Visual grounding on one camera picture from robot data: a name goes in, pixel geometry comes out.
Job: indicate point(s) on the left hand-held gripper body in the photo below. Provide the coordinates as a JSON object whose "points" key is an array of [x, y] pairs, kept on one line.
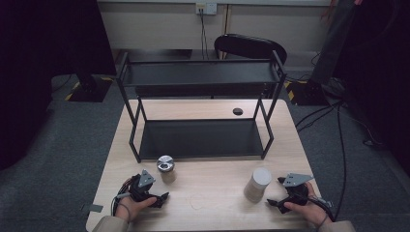
{"points": [[141, 190]]}

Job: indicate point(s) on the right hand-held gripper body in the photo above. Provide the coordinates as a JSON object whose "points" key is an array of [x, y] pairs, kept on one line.
{"points": [[298, 193]]}

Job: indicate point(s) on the glass jar with white lid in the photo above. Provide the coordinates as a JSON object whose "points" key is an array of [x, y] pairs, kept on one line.
{"points": [[257, 185]]}

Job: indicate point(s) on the glass jar with silver lid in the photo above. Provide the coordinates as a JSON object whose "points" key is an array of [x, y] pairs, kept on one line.
{"points": [[166, 167]]}

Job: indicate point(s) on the black metal shelf rack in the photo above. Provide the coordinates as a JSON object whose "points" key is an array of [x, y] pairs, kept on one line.
{"points": [[199, 138]]}

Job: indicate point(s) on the person's right hand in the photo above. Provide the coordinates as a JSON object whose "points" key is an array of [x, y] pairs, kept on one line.
{"points": [[311, 209]]}

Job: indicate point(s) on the person's left hand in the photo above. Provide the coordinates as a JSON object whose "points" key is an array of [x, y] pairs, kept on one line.
{"points": [[127, 208]]}

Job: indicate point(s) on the grey band on left wrist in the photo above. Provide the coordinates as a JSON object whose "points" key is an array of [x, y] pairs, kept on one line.
{"points": [[129, 211]]}

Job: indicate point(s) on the grey band on wrist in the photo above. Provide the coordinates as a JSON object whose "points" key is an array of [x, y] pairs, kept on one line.
{"points": [[323, 220], [129, 211]]}

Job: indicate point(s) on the grey band on right wrist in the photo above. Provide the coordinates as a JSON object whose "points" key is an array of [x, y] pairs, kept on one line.
{"points": [[323, 220]]}

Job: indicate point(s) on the grey tape piece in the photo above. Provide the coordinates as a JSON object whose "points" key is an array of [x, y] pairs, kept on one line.
{"points": [[93, 208]]}

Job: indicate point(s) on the black stand base yellow stripes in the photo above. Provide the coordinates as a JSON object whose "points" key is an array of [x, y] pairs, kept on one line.
{"points": [[90, 90]]}

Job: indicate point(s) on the black chair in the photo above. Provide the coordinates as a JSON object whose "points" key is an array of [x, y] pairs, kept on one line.
{"points": [[251, 46]]}

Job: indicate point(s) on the grey stand with striped base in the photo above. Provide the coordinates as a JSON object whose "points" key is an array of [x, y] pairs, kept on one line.
{"points": [[332, 48]]}

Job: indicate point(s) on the dark curtain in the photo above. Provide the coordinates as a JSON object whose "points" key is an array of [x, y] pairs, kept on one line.
{"points": [[38, 64], [380, 64]]}

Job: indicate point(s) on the white wall socket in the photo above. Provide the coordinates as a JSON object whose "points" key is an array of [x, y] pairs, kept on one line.
{"points": [[206, 8]]}

